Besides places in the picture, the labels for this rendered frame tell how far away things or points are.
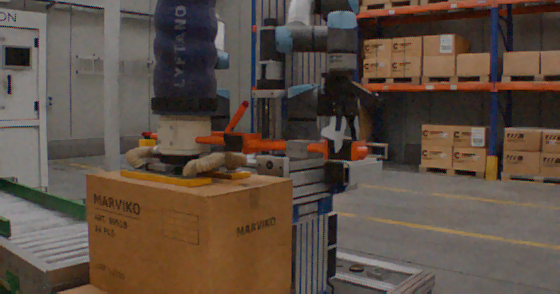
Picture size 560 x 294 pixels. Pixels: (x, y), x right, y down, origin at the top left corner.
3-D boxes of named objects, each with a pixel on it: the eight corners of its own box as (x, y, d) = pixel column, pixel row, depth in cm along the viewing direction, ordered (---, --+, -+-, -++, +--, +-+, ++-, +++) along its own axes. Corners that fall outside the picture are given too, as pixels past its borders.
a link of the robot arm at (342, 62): (361, 55, 125) (346, 52, 118) (361, 72, 125) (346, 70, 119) (336, 56, 129) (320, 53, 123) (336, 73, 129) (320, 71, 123)
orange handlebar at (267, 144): (128, 140, 172) (128, 130, 172) (188, 136, 196) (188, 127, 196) (361, 159, 118) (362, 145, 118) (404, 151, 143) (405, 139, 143)
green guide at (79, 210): (-7, 186, 350) (-8, 175, 350) (6, 185, 358) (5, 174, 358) (90, 222, 249) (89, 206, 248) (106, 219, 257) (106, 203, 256)
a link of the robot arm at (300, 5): (286, -22, 169) (273, 25, 129) (317, -22, 168) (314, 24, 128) (287, 9, 176) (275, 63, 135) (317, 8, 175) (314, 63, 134)
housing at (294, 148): (284, 157, 132) (285, 140, 131) (298, 155, 137) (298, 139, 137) (306, 159, 128) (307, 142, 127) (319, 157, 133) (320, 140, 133)
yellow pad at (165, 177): (119, 176, 158) (119, 161, 158) (142, 173, 166) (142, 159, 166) (189, 188, 138) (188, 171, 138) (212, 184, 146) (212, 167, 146)
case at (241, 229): (90, 283, 163) (85, 173, 161) (172, 258, 196) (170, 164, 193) (211, 335, 129) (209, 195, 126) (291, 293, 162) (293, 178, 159)
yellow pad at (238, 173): (161, 170, 173) (161, 157, 173) (181, 168, 181) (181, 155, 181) (231, 180, 154) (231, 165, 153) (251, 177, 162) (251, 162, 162)
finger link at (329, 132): (321, 151, 124) (328, 118, 126) (341, 153, 120) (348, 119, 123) (315, 148, 121) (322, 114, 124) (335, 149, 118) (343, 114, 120)
